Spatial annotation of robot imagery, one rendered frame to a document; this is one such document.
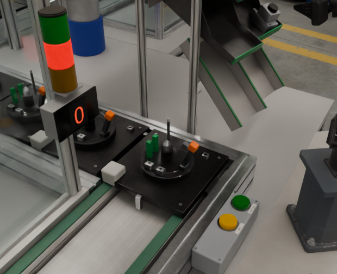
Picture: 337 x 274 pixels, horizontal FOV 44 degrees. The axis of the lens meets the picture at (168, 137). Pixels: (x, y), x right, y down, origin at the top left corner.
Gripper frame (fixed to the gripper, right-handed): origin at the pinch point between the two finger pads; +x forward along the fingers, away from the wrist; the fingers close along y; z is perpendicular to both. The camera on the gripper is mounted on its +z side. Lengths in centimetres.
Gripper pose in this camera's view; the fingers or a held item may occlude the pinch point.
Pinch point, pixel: (312, 3)
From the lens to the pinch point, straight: 117.6
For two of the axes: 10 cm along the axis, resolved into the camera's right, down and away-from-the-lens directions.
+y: -6.7, 4.4, -6.0
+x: -7.2, -1.9, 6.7
